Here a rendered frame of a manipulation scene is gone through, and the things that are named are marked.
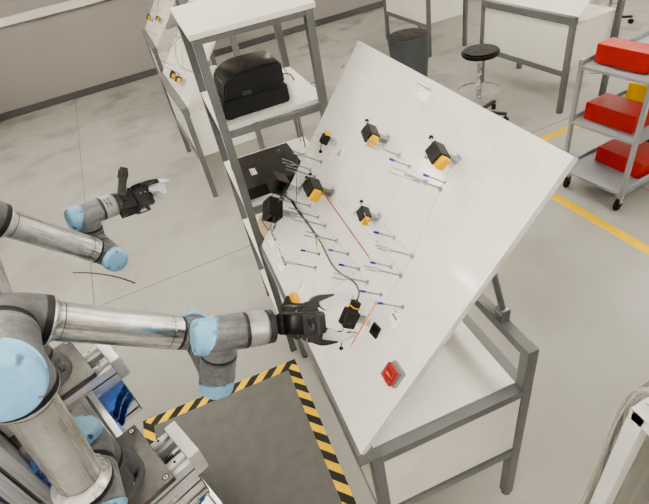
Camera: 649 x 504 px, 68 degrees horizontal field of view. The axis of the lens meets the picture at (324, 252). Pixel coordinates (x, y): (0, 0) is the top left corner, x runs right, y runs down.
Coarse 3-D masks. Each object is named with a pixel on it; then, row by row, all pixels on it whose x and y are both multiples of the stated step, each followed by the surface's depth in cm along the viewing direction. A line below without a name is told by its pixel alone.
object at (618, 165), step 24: (600, 48) 307; (624, 48) 294; (648, 48) 289; (600, 72) 306; (624, 72) 298; (648, 72) 288; (576, 96) 328; (600, 96) 334; (624, 96) 356; (648, 96) 287; (576, 120) 340; (600, 120) 328; (624, 120) 313; (648, 120) 315; (600, 144) 377; (624, 144) 354; (648, 144) 349; (576, 168) 363; (600, 168) 358; (624, 168) 345; (648, 168) 338; (624, 192) 330
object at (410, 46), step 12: (396, 36) 528; (408, 36) 522; (420, 36) 515; (396, 48) 523; (408, 48) 517; (420, 48) 519; (396, 60) 533; (408, 60) 526; (420, 60) 528; (420, 72) 537
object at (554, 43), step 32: (512, 0) 471; (544, 0) 442; (576, 0) 416; (480, 32) 517; (512, 32) 479; (544, 32) 445; (576, 32) 425; (608, 32) 442; (544, 64) 459; (576, 64) 446
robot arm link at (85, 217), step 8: (96, 200) 155; (72, 208) 150; (80, 208) 151; (88, 208) 152; (96, 208) 153; (104, 208) 155; (64, 216) 152; (72, 216) 149; (80, 216) 150; (88, 216) 152; (96, 216) 154; (104, 216) 156; (72, 224) 150; (80, 224) 151; (88, 224) 153; (96, 224) 155
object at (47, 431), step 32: (0, 320) 76; (32, 320) 81; (0, 352) 71; (32, 352) 74; (0, 384) 71; (32, 384) 73; (0, 416) 73; (32, 416) 78; (64, 416) 85; (32, 448) 83; (64, 448) 86; (64, 480) 89; (96, 480) 95
